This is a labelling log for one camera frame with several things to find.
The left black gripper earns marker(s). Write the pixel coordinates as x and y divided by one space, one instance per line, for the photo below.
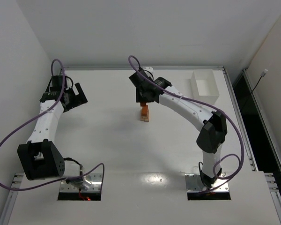
75 99

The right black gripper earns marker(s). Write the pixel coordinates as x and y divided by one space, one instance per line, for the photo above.
143 99

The orange arch wood block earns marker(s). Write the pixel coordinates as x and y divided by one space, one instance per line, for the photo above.
144 111

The long plain wood block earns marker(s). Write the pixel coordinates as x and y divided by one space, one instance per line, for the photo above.
144 118

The white perforated plastic box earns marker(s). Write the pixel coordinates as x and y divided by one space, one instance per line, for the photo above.
204 87

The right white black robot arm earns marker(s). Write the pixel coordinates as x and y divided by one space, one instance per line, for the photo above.
212 126

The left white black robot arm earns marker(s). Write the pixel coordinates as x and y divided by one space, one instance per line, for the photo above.
39 156

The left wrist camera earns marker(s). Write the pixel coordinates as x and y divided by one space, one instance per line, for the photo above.
52 95

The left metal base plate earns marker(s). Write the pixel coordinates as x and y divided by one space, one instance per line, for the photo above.
88 184

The black wall cable white plug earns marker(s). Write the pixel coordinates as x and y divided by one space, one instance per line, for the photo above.
264 72

